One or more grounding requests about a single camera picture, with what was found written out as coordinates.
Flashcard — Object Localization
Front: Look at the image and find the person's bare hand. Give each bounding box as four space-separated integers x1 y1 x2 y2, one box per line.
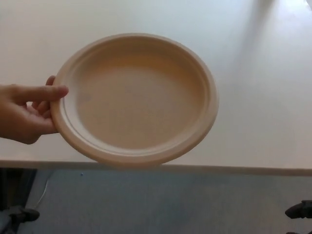
0 75 69 145

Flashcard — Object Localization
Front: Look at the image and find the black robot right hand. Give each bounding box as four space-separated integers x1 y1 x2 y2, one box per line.
285 200 312 220

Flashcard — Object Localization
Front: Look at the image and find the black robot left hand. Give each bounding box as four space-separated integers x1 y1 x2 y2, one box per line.
10 208 40 224

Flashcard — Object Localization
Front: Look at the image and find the beige round paper plate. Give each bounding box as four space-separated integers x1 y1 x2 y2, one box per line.
50 33 220 169

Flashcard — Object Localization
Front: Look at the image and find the dark furniture under table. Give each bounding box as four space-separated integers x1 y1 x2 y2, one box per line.
0 167 38 211

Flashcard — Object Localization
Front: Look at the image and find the thin white cable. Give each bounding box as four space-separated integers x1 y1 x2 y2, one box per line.
36 179 50 208

